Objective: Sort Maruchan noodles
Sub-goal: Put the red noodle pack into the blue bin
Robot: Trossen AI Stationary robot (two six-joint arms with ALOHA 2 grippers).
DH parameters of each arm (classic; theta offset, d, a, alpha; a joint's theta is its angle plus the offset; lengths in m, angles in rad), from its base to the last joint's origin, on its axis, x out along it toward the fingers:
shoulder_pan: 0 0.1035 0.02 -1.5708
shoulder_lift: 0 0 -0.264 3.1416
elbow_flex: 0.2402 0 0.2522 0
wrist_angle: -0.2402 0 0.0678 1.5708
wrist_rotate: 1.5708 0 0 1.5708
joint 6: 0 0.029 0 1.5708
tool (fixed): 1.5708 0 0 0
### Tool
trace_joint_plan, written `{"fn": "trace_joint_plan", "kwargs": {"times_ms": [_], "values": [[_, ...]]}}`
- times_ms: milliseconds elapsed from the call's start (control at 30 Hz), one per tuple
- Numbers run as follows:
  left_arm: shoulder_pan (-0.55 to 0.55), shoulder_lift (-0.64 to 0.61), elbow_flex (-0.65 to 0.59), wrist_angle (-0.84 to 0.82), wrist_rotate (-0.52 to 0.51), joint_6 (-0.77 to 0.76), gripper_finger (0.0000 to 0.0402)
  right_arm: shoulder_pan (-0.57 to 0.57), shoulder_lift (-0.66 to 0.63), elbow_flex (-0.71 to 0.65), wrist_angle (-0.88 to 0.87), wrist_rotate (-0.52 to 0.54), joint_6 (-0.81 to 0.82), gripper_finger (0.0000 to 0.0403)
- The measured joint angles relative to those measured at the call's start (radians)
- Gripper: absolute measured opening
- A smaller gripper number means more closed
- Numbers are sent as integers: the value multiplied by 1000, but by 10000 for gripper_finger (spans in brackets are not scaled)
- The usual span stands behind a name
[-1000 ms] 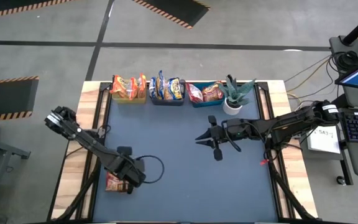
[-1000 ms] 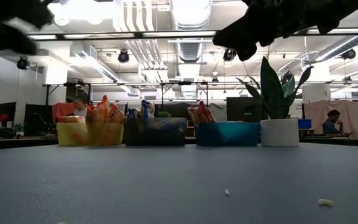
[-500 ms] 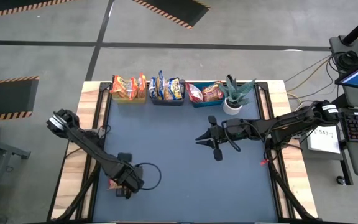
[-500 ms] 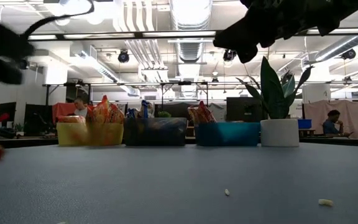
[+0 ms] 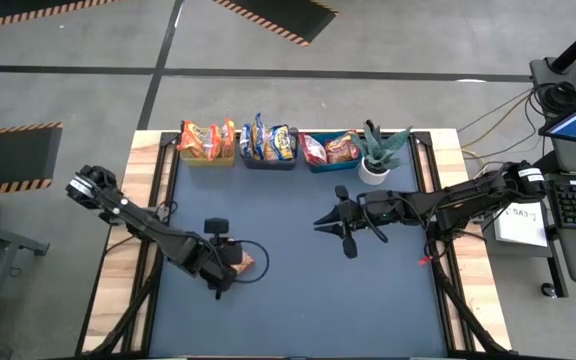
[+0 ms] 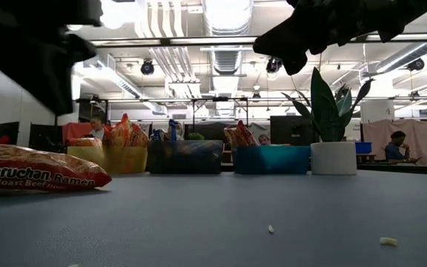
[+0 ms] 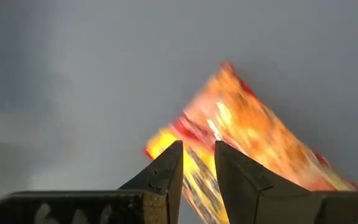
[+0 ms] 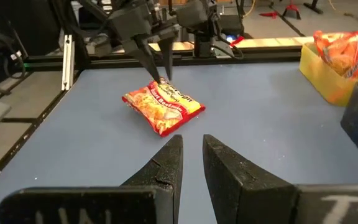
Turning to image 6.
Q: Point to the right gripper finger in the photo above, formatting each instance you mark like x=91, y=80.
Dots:
x=287, y=37
x=297, y=63

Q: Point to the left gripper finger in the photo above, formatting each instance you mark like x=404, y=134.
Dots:
x=50, y=66

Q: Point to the black hanging spotlight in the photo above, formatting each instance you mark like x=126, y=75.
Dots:
x=273, y=66
x=147, y=68
x=416, y=65

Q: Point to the green snake plant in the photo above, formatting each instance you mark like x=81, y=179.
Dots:
x=324, y=111

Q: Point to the black background monitor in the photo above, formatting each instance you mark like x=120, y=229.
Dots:
x=291, y=130
x=44, y=137
x=11, y=128

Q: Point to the orange cloth cover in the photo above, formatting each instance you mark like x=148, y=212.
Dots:
x=73, y=130

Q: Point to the ceiling light strip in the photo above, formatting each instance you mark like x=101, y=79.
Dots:
x=413, y=36
x=213, y=39
x=124, y=42

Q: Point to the person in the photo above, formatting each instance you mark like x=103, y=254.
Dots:
x=96, y=128
x=263, y=139
x=397, y=146

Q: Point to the blue plastic bin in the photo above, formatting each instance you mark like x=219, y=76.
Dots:
x=273, y=159

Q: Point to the white plant pot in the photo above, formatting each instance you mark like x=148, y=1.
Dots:
x=334, y=157

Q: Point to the blue storage crate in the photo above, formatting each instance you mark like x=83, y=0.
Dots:
x=363, y=147

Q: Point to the wide black background screen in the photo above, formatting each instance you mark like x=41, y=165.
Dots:
x=213, y=131

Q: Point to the yellow plastic bin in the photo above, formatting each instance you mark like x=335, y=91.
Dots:
x=124, y=161

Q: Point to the small green bush plant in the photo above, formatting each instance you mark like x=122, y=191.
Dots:
x=196, y=136

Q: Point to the pink cloth cover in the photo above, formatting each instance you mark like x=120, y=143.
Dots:
x=424, y=141

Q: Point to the grey plastic bin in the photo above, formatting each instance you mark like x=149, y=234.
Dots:
x=184, y=157

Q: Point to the black background desk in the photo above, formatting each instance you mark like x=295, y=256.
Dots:
x=402, y=170

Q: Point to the small white noodle crumb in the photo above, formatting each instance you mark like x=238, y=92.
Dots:
x=271, y=229

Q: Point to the large white noodle crumb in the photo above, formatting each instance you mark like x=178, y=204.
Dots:
x=388, y=241

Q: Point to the silver ventilation duct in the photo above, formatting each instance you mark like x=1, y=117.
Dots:
x=228, y=22

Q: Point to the black metal frame stand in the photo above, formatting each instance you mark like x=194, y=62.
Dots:
x=56, y=130
x=217, y=99

